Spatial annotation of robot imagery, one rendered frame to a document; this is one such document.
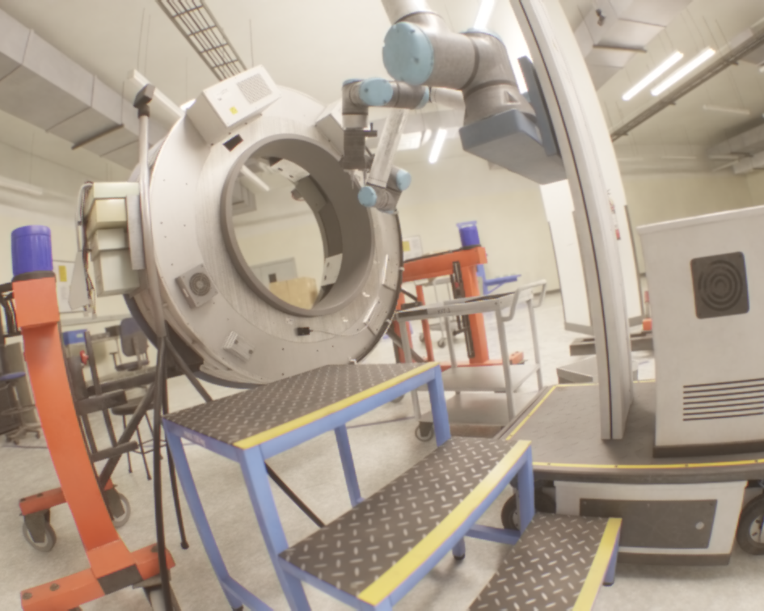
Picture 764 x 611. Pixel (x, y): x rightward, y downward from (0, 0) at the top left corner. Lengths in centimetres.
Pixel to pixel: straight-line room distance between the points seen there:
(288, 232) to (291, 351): 950
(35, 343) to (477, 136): 119
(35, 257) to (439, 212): 1038
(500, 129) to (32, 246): 113
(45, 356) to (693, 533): 159
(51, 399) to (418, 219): 1027
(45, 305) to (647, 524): 147
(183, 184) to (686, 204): 1454
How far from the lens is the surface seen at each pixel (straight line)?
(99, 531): 123
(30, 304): 105
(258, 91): 168
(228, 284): 151
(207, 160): 161
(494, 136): 95
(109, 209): 149
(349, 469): 134
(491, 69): 104
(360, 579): 62
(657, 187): 1422
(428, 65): 94
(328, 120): 200
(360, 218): 205
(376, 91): 123
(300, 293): 820
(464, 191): 1117
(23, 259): 108
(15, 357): 575
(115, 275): 154
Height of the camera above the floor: 79
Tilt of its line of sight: 2 degrees down
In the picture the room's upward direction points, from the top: 10 degrees counter-clockwise
